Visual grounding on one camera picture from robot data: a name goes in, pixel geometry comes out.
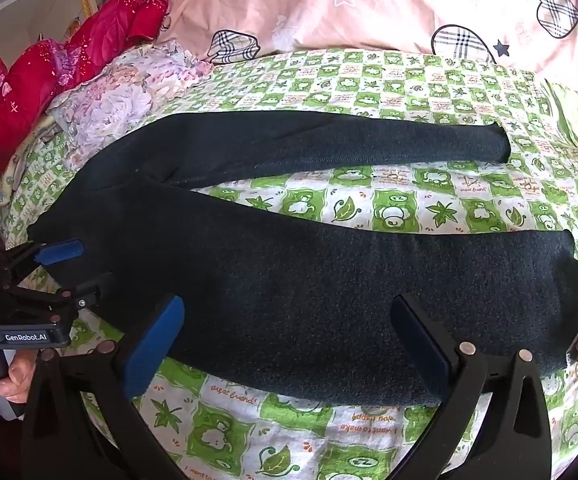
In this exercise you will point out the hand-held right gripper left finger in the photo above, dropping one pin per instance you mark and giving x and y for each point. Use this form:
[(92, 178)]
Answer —
[(153, 347)]

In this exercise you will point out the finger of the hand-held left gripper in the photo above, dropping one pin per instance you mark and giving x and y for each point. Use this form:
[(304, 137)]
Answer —
[(61, 253), (81, 296)]

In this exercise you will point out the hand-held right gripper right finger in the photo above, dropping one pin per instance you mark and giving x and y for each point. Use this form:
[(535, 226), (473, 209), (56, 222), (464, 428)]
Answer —
[(421, 347)]

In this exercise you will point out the dark navy pants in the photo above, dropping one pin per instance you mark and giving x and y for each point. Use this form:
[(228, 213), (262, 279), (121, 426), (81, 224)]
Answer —
[(294, 300)]

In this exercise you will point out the person's left hand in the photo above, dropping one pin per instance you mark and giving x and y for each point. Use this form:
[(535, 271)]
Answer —
[(16, 380)]

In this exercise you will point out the green printed bed sheet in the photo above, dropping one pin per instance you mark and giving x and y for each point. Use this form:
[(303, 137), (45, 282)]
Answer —
[(394, 210)]

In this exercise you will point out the purple floral ruffled cloth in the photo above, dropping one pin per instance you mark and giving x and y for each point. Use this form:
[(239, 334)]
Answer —
[(119, 100)]

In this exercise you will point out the red floral quilt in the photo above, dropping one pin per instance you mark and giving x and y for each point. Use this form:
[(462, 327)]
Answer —
[(29, 85)]

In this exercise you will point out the pink heart print quilt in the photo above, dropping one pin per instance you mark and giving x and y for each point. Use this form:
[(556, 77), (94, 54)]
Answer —
[(394, 5)]

